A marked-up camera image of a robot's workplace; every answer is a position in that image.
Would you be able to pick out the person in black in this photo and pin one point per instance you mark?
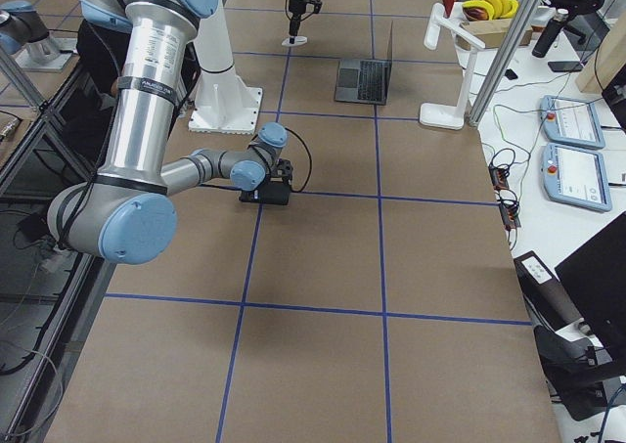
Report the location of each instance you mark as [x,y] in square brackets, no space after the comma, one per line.
[103,53]

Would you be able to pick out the black monitor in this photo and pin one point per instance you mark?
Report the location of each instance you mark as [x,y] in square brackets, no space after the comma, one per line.
[594,279]

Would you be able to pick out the black water bottle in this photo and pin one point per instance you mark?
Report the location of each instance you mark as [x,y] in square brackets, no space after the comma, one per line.
[550,33]

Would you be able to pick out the lower teach pendant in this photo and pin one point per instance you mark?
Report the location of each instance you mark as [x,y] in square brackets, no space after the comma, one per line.
[575,176]

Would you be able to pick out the yellow bananas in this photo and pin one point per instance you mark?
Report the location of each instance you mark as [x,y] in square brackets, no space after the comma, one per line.
[489,10]

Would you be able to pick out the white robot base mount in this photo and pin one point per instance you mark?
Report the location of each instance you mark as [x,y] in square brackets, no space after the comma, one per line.
[223,102]

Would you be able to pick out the black mouse pad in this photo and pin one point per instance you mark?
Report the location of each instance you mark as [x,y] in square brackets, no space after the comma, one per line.
[272,192]

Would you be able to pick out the upper teach pendant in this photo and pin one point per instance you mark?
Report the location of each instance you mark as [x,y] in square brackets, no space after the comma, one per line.
[571,122]

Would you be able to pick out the teach pendant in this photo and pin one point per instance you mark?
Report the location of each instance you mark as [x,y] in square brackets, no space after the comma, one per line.
[571,122]
[575,176]

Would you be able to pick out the aluminium frame post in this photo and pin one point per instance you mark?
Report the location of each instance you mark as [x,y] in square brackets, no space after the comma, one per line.
[502,60]

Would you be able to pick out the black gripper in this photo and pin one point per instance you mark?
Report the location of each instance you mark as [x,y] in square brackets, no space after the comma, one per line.
[295,5]
[264,190]

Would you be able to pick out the grey laptop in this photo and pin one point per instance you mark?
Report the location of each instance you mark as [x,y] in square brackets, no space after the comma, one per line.
[361,81]

